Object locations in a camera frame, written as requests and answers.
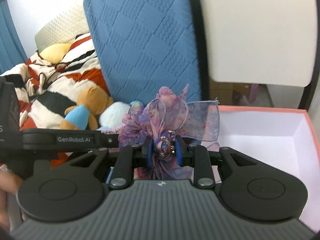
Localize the person's left hand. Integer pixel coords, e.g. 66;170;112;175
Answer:
0;164;25;230

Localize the striped plush blanket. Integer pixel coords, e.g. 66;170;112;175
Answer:
0;31;111;168

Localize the brown teddy bear blue shirt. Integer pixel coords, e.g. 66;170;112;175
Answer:
60;86;114;130

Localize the yellow plush pillow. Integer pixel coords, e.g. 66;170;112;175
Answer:
40;43;72;64

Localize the pink storage box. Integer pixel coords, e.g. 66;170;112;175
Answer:
218;106;319;231

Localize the beige headboard cushion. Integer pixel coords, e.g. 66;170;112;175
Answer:
35;5;89;53

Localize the blue quilted bedspread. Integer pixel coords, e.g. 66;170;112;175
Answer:
83;0;201;103

